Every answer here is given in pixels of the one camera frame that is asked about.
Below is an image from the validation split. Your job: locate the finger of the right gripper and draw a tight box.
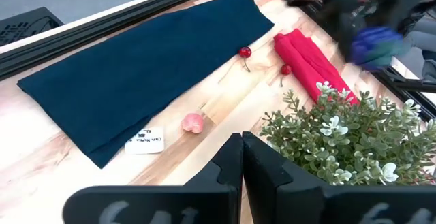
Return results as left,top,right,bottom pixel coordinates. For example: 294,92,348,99
337,12,358,63
396,11,422,44

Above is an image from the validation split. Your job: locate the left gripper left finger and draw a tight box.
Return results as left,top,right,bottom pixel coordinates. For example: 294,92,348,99
63,132,245,224

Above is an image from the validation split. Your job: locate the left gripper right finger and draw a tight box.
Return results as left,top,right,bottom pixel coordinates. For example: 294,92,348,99
242,131,436,224

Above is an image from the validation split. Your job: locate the purple toy grape bunch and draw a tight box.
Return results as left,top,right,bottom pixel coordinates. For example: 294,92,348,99
349,25,406,71

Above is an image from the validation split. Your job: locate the red toy cherry with stem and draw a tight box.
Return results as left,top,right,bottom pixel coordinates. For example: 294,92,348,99
279,63,293,88
238,46,253,73

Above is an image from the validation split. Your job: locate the person's leg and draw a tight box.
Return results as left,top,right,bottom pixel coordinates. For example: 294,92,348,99
405,11,436,84

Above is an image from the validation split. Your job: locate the red towel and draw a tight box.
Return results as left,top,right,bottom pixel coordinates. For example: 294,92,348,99
273,29,360,106

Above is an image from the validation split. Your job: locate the green artificial potted plant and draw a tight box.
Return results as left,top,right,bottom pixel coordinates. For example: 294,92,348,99
260,80,436,187

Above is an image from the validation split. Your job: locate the pink lumpy toy fruit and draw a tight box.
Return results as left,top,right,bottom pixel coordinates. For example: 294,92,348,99
181,112,205,135

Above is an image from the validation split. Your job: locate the navy blue towel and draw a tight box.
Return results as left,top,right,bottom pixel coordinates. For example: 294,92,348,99
16,0,275,170

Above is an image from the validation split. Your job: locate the black perforated panel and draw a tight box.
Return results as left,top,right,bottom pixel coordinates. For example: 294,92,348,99
0,7,65,47

